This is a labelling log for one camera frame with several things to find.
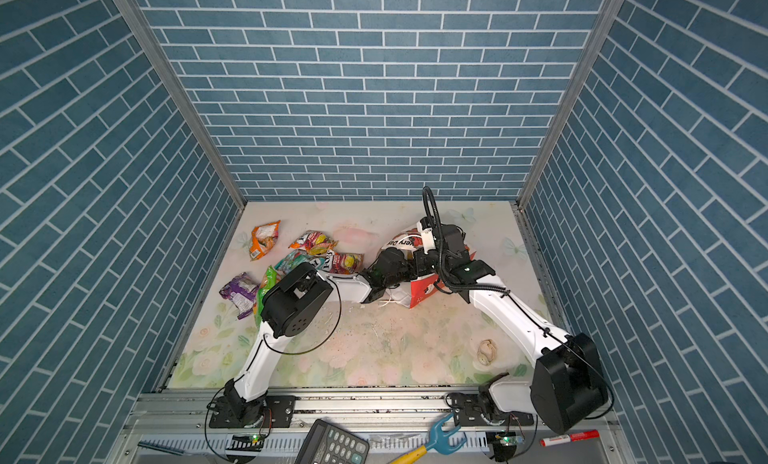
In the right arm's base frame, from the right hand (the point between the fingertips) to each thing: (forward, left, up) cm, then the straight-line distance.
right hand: (413, 249), depth 83 cm
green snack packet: (+4, +40, -14) cm, 42 cm away
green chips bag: (-11, +39, -3) cm, 41 cm away
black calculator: (-45, +17, -17) cm, 51 cm away
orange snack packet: (+11, +53, -13) cm, 56 cm away
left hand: (+5, -4, -15) cm, 16 cm away
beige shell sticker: (-20, -23, -20) cm, 36 cm away
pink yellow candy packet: (+2, +21, -13) cm, 25 cm away
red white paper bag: (-8, -3, -8) cm, 12 cm away
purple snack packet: (-11, +51, -12) cm, 53 cm away
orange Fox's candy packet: (+12, +35, -15) cm, 40 cm away
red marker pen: (-39, -40, -19) cm, 58 cm away
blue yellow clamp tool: (-42, -9, -17) cm, 46 cm away
